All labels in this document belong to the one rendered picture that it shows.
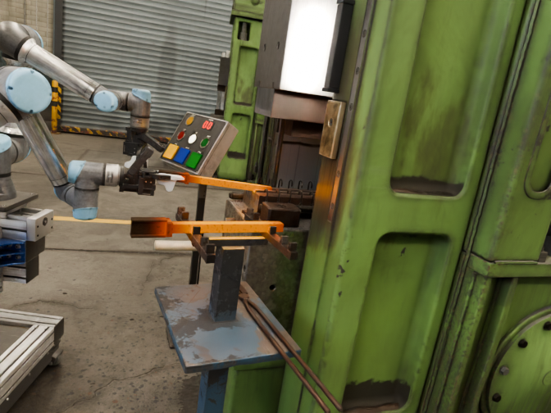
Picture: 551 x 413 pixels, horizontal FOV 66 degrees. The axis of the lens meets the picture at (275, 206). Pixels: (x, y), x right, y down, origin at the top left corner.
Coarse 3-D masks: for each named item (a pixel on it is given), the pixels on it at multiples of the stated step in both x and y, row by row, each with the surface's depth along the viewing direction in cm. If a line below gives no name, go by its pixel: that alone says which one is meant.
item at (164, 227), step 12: (132, 228) 100; (144, 228) 102; (156, 228) 103; (168, 228) 102; (180, 228) 105; (204, 228) 108; (216, 228) 109; (228, 228) 110; (240, 228) 112; (252, 228) 114; (264, 228) 115
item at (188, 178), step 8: (184, 176) 150; (192, 176) 150; (200, 176) 153; (208, 184) 152; (216, 184) 153; (224, 184) 154; (232, 184) 155; (240, 184) 156; (248, 184) 157; (256, 184) 160
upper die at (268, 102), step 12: (264, 96) 154; (276, 96) 145; (288, 96) 146; (300, 96) 148; (312, 96) 149; (264, 108) 153; (276, 108) 146; (288, 108) 147; (300, 108) 149; (312, 108) 150; (324, 108) 152; (300, 120) 150; (312, 120) 152; (324, 120) 153
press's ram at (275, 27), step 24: (288, 0) 136; (312, 0) 135; (336, 0) 137; (264, 24) 158; (288, 24) 135; (312, 24) 137; (264, 48) 158; (288, 48) 136; (312, 48) 139; (264, 72) 155; (288, 72) 139; (312, 72) 141
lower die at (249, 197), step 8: (248, 192) 166; (256, 192) 158; (272, 192) 160; (280, 192) 161; (296, 192) 164; (248, 200) 165; (256, 200) 157; (264, 200) 154; (272, 200) 155; (280, 200) 157; (288, 200) 158; (296, 200) 159; (304, 200) 160; (256, 208) 156; (304, 216) 162
